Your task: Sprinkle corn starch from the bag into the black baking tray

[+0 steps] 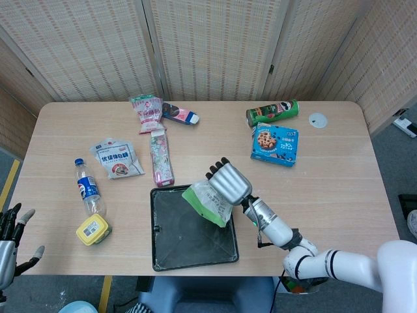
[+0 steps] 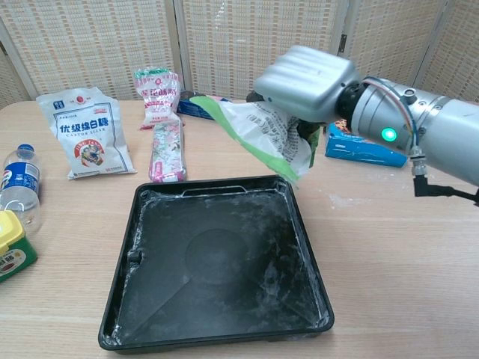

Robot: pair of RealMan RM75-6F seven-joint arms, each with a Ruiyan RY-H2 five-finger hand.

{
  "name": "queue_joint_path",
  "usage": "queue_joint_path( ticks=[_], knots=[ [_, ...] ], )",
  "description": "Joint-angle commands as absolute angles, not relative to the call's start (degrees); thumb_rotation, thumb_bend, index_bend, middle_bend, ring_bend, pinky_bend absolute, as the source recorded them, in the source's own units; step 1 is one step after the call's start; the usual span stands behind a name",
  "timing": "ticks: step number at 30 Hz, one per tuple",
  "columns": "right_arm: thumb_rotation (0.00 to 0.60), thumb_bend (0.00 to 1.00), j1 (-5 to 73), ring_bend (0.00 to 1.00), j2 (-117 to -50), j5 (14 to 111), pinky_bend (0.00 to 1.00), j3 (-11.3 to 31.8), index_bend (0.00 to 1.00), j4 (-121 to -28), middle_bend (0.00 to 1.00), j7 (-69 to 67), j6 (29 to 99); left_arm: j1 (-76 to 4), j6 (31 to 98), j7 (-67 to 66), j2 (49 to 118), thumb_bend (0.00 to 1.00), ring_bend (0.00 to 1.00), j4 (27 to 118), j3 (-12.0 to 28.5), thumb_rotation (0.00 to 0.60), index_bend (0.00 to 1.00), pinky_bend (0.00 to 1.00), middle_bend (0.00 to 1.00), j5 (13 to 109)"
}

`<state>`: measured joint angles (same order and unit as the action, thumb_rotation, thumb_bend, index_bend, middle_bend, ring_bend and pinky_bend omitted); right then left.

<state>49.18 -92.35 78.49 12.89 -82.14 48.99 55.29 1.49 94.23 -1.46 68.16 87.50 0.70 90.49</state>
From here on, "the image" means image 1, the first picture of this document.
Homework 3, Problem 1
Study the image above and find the white sugar bag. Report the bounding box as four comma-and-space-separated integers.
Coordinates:
89, 138, 145, 181

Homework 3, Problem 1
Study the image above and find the bamboo folding screen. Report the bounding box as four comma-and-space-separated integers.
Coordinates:
0, 0, 417, 160

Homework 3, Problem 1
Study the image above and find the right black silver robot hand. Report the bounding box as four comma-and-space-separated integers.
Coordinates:
205, 157, 253, 206

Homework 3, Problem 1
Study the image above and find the white power strip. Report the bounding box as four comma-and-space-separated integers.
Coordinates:
392, 109, 417, 138

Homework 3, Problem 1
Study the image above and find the black square tray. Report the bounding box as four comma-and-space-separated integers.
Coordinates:
149, 184, 240, 273

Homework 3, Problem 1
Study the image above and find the bin with colourful items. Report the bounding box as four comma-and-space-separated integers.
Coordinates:
280, 276, 326, 295

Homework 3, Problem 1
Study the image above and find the black table leg bracket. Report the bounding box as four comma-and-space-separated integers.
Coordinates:
136, 276, 154, 293

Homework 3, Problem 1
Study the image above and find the dark blue pink carton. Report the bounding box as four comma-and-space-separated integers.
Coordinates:
162, 102, 201, 127

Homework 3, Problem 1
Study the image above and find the green white snack bag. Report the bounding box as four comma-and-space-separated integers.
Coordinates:
181, 181, 234, 228

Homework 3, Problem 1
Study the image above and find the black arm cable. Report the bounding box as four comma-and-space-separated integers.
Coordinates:
268, 270, 287, 313

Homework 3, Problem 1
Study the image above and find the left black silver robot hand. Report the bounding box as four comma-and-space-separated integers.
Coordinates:
0, 203, 46, 291

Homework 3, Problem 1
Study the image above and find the white shoe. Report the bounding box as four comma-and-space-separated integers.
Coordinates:
407, 210, 417, 239

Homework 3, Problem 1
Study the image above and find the pink floral box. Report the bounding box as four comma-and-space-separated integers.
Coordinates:
149, 128, 175, 185

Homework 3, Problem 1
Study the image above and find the Pepsi plastic bottle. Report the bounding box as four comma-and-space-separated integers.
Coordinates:
74, 158, 108, 218

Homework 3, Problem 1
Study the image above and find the yellow lidded green container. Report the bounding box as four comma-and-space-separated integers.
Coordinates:
76, 213, 113, 247

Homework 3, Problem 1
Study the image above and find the pink snack bag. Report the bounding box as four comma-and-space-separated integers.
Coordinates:
130, 94, 167, 135

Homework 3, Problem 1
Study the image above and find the light blue round object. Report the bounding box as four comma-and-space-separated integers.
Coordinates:
59, 300, 98, 313

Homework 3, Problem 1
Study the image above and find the blue grey seat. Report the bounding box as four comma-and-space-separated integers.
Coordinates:
138, 276, 277, 313

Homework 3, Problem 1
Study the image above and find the white table grommet cap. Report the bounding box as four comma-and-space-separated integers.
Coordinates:
308, 112, 328, 128

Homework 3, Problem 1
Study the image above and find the black white striped cloth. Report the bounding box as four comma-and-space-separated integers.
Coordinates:
130, 301, 154, 313

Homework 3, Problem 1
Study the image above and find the blue cookie box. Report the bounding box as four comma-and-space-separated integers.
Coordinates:
250, 122, 300, 168

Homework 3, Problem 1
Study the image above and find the black floor object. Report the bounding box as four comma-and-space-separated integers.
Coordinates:
399, 194, 417, 216

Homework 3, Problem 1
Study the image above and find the green Pringles can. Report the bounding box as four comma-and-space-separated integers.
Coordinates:
246, 98, 300, 128

